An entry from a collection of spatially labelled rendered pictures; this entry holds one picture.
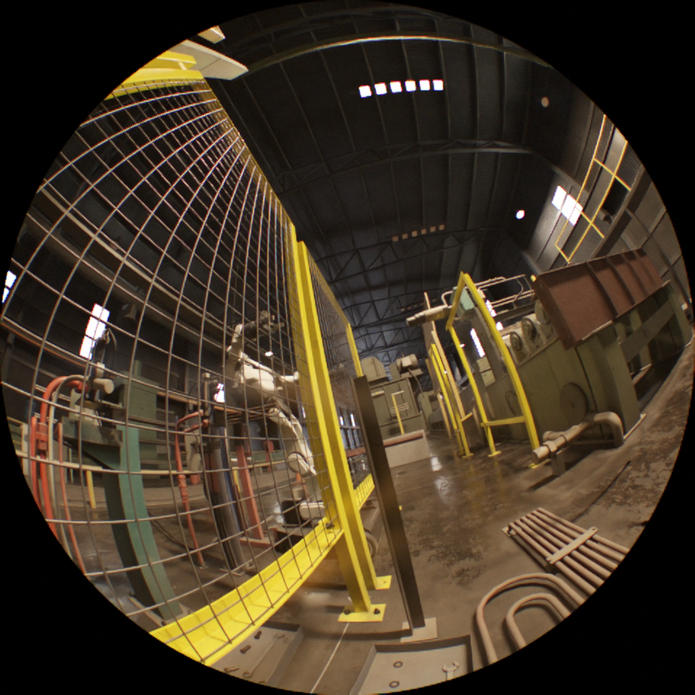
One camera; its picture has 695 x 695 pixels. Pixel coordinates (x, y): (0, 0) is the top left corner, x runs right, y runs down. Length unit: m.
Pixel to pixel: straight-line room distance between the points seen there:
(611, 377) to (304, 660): 1.99
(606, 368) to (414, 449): 3.69
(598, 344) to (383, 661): 1.86
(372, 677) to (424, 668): 0.12
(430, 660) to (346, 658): 0.22
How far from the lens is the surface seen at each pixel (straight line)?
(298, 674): 0.84
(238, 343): 1.18
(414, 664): 0.78
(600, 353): 1.83
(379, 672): 0.79
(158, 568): 1.07
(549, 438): 1.94
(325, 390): 0.91
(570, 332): 1.83
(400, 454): 4.60
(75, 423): 0.84
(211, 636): 0.43
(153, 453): 9.66
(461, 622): 0.87
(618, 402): 1.87
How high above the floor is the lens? 0.66
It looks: 24 degrees up
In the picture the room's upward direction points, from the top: 14 degrees counter-clockwise
